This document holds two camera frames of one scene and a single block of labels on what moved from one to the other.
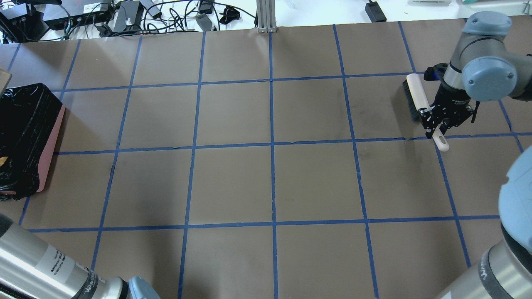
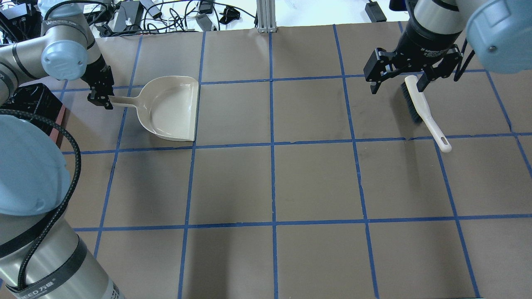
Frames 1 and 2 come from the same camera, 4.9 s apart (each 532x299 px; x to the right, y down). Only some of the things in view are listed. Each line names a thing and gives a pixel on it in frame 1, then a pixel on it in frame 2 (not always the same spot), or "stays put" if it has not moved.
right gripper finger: [446, 124] -> [447, 68]
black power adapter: [204, 22] stays put
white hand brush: [417, 99] stays put
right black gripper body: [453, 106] -> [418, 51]
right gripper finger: [430, 119] -> [378, 65]
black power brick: [374, 12] stays put
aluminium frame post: [266, 16] stays put
